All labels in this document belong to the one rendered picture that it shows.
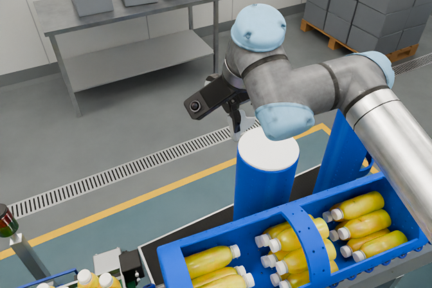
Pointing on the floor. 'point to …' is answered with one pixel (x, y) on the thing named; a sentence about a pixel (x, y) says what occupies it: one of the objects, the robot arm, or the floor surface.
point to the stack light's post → (29, 258)
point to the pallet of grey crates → (370, 6)
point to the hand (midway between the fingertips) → (218, 114)
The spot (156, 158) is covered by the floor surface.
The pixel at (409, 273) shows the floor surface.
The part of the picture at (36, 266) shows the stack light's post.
